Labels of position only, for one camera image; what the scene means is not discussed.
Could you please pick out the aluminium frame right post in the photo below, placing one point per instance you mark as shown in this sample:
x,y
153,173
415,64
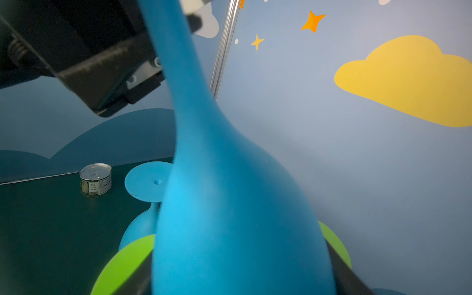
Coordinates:
x,y
224,46

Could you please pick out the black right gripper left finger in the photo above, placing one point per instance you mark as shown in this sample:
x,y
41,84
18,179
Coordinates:
x,y
139,283

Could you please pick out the aluminium frame back rail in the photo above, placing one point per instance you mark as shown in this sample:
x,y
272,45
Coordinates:
x,y
38,178

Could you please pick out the small tin can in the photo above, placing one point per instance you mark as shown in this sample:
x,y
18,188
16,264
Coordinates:
x,y
96,179

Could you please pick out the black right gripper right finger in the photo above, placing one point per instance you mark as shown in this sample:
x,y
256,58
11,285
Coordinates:
x,y
347,282

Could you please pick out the green wine glass front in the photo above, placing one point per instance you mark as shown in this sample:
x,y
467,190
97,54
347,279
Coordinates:
x,y
127,260

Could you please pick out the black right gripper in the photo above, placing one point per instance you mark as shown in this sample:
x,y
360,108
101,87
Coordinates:
x,y
99,50

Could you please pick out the blue wine glass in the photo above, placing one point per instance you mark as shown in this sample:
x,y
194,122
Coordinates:
x,y
233,220
146,182

